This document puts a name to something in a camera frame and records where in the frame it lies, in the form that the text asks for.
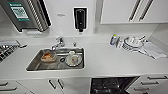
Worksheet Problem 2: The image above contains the white cup on plate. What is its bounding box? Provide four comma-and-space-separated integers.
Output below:
65, 50, 83, 67

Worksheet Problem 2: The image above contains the small white wall label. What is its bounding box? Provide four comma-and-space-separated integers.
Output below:
56, 12, 66, 18

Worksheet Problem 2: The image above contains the steel kitchen sink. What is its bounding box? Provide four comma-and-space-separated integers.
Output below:
25, 46, 86, 72

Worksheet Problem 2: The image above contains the small clear jar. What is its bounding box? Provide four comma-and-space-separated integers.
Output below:
116, 36, 125, 49

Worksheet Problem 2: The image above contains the black soap dispenser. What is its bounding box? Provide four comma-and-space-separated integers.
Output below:
73, 6, 87, 34

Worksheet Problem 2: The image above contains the white grey dish cloth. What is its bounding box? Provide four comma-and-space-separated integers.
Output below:
141, 41, 168, 61

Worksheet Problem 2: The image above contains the small dish soap bottle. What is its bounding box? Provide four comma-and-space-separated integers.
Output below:
110, 33, 119, 46

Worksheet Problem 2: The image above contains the white drawer unit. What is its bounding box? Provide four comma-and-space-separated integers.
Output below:
0, 79, 35, 94
127, 74, 168, 94

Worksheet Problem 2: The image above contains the chrome sink faucet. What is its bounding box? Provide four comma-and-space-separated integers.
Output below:
50, 35, 66, 51

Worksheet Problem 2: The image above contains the steel paper towel dispenser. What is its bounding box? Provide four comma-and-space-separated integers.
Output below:
0, 0, 53, 34

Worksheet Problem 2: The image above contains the white wall outlet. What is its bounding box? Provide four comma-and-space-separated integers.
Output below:
92, 25, 100, 35

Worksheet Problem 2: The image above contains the stack of white plates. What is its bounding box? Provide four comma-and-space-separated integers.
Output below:
122, 34, 148, 53

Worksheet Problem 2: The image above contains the bowl with orange sponge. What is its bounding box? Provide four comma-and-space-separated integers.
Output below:
41, 51, 57, 63

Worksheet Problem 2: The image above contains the white two-door base cabinet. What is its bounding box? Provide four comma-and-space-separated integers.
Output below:
16, 77, 93, 94

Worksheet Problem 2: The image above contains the white wall cabinet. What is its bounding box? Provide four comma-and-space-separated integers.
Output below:
99, 0, 168, 25

